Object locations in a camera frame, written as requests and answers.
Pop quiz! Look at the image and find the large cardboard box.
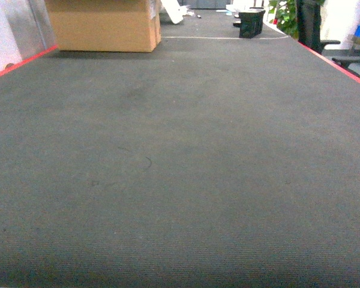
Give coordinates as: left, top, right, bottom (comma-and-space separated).
45, 1, 161, 53

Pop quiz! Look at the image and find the white foam piece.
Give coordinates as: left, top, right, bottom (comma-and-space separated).
160, 0, 196, 25

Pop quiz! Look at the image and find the black box on table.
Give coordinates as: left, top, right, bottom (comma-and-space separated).
238, 8, 265, 38

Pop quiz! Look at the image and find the green potted plant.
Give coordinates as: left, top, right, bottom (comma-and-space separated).
268, 0, 298, 40

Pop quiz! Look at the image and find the black office chair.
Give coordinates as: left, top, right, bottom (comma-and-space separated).
296, 0, 360, 82

